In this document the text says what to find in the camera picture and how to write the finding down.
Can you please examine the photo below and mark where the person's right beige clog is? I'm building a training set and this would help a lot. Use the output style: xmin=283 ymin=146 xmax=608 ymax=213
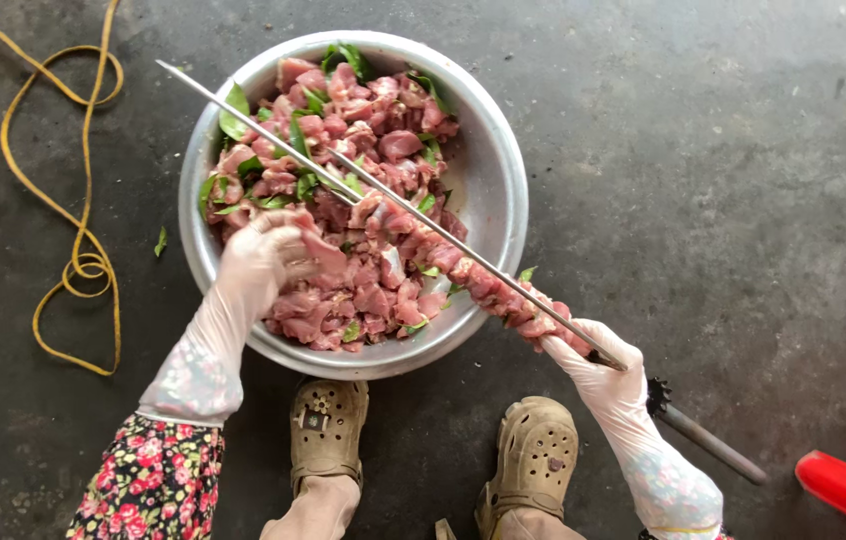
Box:
xmin=474 ymin=395 xmax=581 ymax=540

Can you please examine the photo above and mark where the single raw meat chunk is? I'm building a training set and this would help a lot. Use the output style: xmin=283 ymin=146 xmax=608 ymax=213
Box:
xmin=294 ymin=225 xmax=350 ymax=280

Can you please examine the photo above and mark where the raw meat threaded on skewer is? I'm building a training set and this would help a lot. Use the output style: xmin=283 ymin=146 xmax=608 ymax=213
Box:
xmin=348 ymin=191 xmax=594 ymax=358

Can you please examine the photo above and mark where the person's leg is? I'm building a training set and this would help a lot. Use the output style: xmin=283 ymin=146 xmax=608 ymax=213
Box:
xmin=258 ymin=474 xmax=362 ymax=540
xmin=492 ymin=506 xmax=591 ymax=540

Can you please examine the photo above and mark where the person's left hand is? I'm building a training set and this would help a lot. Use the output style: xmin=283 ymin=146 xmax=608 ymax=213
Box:
xmin=216 ymin=210 xmax=324 ymax=310

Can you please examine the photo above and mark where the person's left leg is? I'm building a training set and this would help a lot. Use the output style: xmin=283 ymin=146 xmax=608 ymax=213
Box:
xmin=258 ymin=474 xmax=362 ymax=540

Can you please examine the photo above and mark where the person's right hand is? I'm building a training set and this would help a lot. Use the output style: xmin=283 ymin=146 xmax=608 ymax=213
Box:
xmin=540 ymin=318 xmax=651 ymax=426

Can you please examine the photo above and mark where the large round metal bowl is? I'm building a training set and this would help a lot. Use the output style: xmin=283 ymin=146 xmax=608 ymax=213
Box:
xmin=177 ymin=30 xmax=530 ymax=381

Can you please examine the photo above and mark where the person's beige clog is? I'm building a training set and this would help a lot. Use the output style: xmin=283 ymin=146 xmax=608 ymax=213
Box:
xmin=474 ymin=395 xmax=581 ymax=540
xmin=289 ymin=378 xmax=371 ymax=498

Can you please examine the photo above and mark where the person's right leg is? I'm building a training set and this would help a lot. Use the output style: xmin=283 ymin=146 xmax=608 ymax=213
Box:
xmin=492 ymin=506 xmax=591 ymax=540

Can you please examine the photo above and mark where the person's left beige clog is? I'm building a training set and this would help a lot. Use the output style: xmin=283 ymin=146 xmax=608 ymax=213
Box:
xmin=289 ymin=378 xmax=371 ymax=498

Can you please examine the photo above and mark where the yellow cord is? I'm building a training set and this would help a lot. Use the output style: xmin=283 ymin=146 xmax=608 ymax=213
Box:
xmin=0 ymin=0 xmax=126 ymax=377

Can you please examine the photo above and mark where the heap of raw meat pieces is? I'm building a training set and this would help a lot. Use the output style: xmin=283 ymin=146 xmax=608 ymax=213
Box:
xmin=201 ymin=56 xmax=469 ymax=354

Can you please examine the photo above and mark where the two-pronged metal skewer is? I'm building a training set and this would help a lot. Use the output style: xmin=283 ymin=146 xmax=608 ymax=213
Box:
xmin=156 ymin=59 xmax=768 ymax=486

